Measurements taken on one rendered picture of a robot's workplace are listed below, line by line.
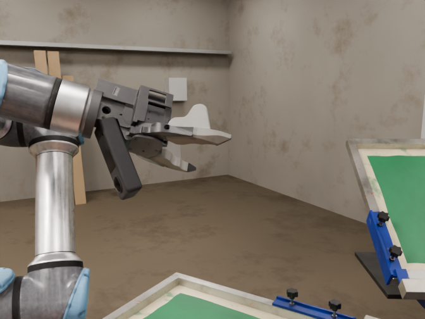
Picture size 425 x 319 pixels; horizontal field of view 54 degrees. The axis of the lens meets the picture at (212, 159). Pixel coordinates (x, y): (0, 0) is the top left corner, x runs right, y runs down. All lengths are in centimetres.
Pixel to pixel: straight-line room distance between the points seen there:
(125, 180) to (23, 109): 16
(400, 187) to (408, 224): 21
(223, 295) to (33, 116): 134
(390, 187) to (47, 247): 150
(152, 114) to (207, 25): 767
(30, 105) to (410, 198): 169
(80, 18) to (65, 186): 651
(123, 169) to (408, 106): 496
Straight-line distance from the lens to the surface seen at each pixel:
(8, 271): 100
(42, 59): 697
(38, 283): 97
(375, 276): 213
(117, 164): 59
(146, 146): 63
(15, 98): 60
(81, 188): 681
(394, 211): 193
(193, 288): 187
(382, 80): 564
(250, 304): 175
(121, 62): 755
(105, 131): 61
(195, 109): 61
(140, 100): 62
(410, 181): 209
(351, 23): 606
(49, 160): 104
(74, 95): 60
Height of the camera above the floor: 182
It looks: 10 degrees down
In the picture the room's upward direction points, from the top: straight up
